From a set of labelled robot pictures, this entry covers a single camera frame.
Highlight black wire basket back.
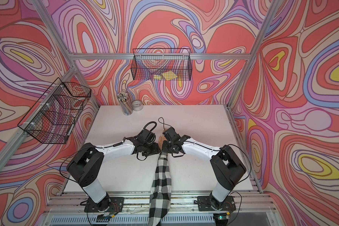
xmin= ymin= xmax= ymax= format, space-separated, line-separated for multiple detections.
xmin=130 ymin=48 xmax=193 ymax=81

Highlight yellow sticky notes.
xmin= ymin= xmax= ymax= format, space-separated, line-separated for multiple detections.
xmin=153 ymin=71 xmax=177 ymax=81

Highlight black wire basket left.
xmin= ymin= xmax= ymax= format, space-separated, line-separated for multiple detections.
xmin=18 ymin=78 xmax=91 ymax=144

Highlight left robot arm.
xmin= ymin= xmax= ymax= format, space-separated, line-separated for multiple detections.
xmin=66 ymin=129 xmax=161 ymax=207

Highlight black wire basket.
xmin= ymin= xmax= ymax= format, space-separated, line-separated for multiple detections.
xmin=18 ymin=78 xmax=91 ymax=144
xmin=130 ymin=48 xmax=193 ymax=81

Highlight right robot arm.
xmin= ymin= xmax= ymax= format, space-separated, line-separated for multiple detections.
xmin=162 ymin=127 xmax=247 ymax=203

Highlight plaid sleeve mannequin forearm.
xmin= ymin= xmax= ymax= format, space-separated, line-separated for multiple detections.
xmin=147 ymin=153 xmax=172 ymax=226

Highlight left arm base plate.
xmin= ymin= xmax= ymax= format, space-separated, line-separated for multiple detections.
xmin=84 ymin=197 xmax=124 ymax=213

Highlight mannequin hand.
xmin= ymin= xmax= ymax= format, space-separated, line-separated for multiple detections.
xmin=158 ymin=134 xmax=166 ymax=150

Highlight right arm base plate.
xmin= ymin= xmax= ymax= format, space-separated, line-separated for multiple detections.
xmin=194 ymin=195 xmax=236 ymax=213

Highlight cup of pencils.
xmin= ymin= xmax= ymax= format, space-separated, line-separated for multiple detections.
xmin=117 ymin=91 xmax=133 ymax=115

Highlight aluminium frame rail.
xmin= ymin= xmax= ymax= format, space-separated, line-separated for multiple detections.
xmin=69 ymin=53 xmax=251 ymax=60

